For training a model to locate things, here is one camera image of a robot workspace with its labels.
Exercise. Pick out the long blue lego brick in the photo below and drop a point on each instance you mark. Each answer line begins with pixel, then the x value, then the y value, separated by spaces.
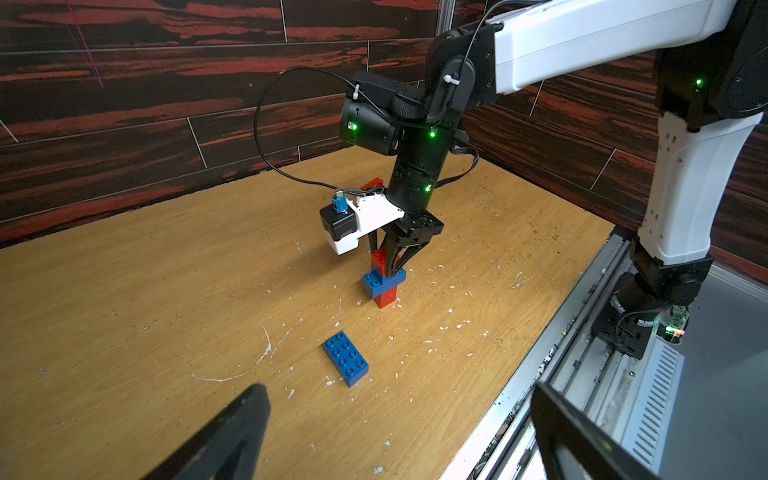
pixel 376 284
pixel 349 362

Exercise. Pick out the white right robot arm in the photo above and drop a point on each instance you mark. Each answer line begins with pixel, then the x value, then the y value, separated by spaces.
pixel 711 74

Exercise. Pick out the aluminium front rail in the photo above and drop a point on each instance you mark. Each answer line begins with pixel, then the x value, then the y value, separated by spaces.
pixel 631 400

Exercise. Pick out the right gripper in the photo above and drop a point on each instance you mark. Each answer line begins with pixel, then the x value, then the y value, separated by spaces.
pixel 420 156

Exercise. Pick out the aluminium corner post right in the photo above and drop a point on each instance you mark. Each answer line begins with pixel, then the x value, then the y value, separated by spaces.
pixel 446 10

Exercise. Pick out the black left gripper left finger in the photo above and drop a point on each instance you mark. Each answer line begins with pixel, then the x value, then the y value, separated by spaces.
pixel 227 447

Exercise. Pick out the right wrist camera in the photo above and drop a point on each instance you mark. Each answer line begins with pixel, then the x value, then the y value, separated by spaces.
pixel 343 230

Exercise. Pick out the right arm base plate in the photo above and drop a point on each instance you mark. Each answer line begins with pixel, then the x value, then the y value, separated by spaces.
pixel 626 320

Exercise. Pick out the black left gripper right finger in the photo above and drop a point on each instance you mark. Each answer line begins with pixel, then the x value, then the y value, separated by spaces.
pixel 571 446

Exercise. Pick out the red small lego brick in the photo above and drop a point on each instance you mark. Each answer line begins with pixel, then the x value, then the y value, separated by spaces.
pixel 379 262
pixel 386 298

